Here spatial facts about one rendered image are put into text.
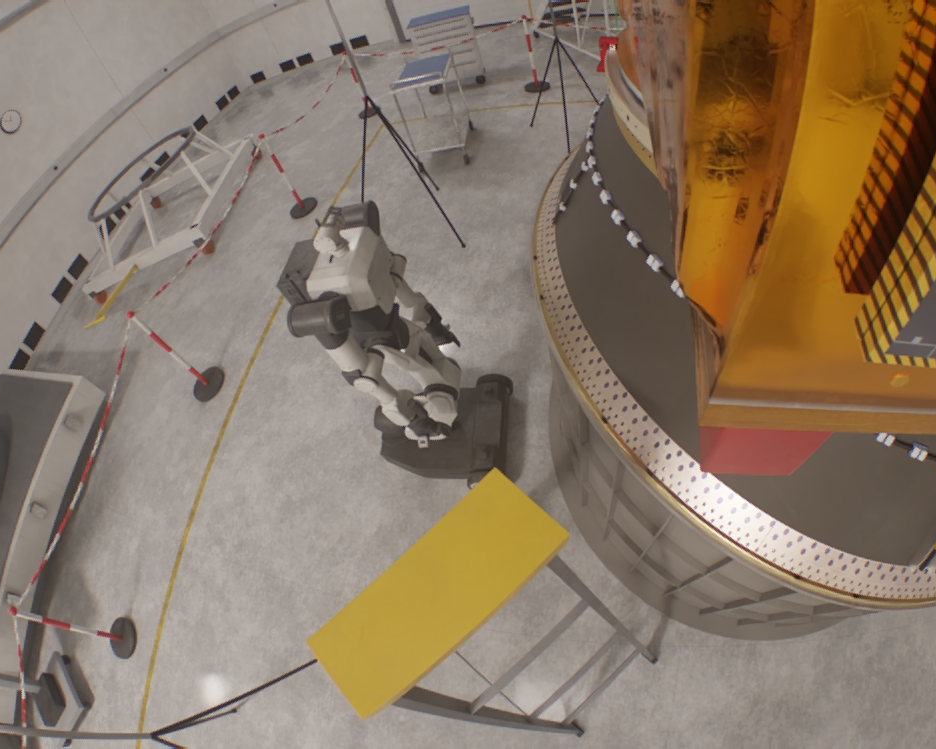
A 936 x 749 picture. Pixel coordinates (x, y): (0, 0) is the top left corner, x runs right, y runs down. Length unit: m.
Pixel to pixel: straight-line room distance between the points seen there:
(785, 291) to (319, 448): 2.64
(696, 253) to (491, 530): 0.47
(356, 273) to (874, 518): 1.39
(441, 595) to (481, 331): 2.26
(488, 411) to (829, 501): 1.69
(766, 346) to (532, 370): 2.26
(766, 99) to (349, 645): 0.73
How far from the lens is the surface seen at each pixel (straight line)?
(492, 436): 2.19
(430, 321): 1.90
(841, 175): 0.26
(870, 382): 0.43
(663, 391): 0.99
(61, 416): 4.33
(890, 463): 0.94
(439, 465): 2.22
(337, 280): 1.32
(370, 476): 2.54
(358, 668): 0.70
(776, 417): 0.46
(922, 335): 0.30
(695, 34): 0.27
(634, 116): 0.98
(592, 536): 2.17
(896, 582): 1.19
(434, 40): 5.84
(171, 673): 3.24
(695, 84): 0.27
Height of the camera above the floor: 2.15
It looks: 55 degrees down
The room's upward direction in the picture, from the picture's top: 24 degrees counter-clockwise
